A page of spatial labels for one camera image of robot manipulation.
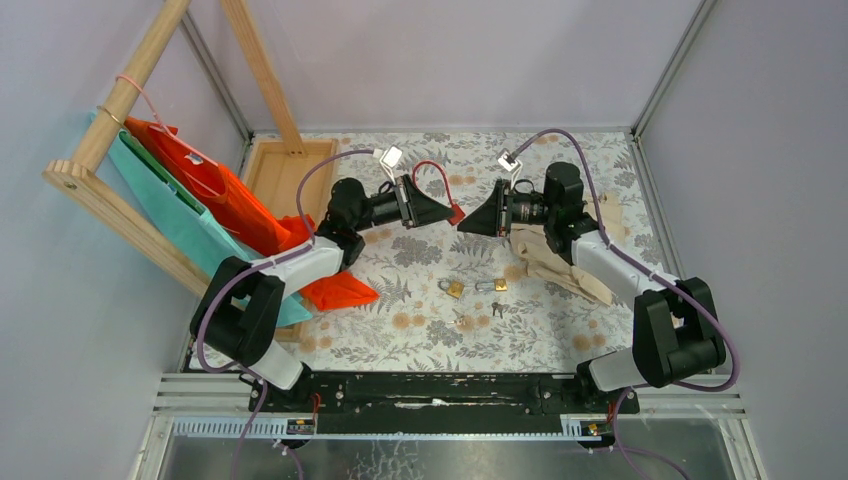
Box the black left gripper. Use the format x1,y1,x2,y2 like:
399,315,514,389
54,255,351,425
351,173,454,234

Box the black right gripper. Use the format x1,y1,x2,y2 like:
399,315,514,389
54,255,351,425
457,180,556,238

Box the red cable lock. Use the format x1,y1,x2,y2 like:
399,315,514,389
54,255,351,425
410,160,467,227

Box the long shackle brass padlock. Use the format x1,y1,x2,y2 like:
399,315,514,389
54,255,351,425
474,278,508,292

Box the short shackle brass padlock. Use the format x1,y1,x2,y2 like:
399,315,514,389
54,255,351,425
437,279,465,299

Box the keys of long padlock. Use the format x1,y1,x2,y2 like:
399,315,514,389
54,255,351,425
491,302,505,319

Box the keys of short padlock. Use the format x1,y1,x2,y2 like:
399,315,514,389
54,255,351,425
452,310,467,326

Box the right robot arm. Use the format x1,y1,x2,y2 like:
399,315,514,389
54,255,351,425
457,162,727,412

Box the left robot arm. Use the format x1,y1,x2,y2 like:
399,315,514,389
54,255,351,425
190,175,454,411

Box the beige folded cloth bag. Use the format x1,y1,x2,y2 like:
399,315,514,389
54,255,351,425
509,194,626,306

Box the wooden tray base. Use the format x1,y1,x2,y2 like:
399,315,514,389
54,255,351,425
198,135,340,344

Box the orange cloth bag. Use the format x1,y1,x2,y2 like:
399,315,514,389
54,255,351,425
124,117,379,311

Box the teal cloth bag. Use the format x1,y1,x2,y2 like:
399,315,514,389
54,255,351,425
86,109,314,329

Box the green bag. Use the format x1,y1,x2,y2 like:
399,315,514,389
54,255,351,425
118,131,205,215

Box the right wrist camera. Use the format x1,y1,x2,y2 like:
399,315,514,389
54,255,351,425
496,149,523,190

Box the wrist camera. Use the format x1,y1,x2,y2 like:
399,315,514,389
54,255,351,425
372,145,403,185
496,149,523,190

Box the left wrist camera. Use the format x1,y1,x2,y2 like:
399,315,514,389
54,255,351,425
372,145,403,185

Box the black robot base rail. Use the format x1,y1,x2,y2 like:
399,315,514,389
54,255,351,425
248,370,640,435

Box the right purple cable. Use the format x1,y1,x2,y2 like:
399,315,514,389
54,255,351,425
510,128,743,480

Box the purple cable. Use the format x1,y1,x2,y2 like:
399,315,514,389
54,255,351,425
195,148,386,480
510,128,743,480

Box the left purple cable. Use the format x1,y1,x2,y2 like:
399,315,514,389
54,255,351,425
195,148,386,480

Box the wooden hanging rack frame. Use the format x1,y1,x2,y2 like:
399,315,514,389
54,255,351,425
41,0,309,309

